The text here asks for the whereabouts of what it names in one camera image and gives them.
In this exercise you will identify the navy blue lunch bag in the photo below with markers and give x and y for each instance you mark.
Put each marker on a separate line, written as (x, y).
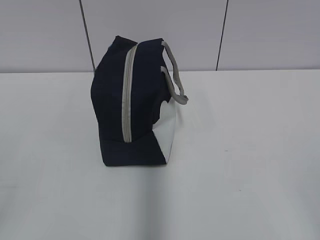
(134, 93)

